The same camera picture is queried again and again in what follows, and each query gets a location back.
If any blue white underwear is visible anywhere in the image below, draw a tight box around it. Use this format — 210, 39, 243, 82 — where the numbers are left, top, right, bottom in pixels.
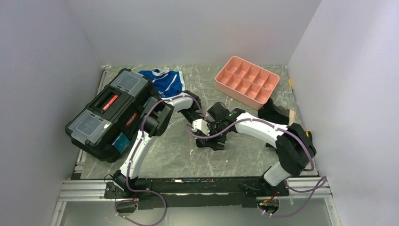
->
139, 67, 186, 98

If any pink divided organizer tray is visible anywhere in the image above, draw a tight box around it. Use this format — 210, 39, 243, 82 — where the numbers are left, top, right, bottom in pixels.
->
215, 56, 280, 110

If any black cloth at right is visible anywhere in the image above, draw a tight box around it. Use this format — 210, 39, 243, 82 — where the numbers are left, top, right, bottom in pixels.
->
257, 98, 290, 125

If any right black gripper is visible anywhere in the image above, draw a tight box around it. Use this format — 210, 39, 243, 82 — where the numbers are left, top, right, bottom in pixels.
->
203, 121, 227, 151

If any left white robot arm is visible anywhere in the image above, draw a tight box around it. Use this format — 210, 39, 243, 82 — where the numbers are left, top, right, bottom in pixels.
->
113, 91, 202, 198

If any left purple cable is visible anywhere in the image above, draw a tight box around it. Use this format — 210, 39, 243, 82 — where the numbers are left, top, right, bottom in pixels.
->
114, 94, 203, 226

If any aluminium frame rail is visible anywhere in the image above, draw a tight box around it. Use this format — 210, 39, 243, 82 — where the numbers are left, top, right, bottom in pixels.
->
50, 180, 123, 226

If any black plastic toolbox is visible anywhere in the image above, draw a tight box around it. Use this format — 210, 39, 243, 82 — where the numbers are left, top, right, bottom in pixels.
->
65, 68, 160, 163

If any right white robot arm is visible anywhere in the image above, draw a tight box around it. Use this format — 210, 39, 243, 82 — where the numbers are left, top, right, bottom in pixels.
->
191, 103, 317, 195

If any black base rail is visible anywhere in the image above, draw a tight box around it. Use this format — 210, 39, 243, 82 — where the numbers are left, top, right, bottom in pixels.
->
104, 177, 276, 210

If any brown cardboard piece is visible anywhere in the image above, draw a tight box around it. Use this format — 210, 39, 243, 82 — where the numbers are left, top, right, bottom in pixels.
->
288, 110, 296, 126

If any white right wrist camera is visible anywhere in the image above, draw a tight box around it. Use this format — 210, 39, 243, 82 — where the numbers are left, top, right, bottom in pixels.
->
191, 119, 210, 136

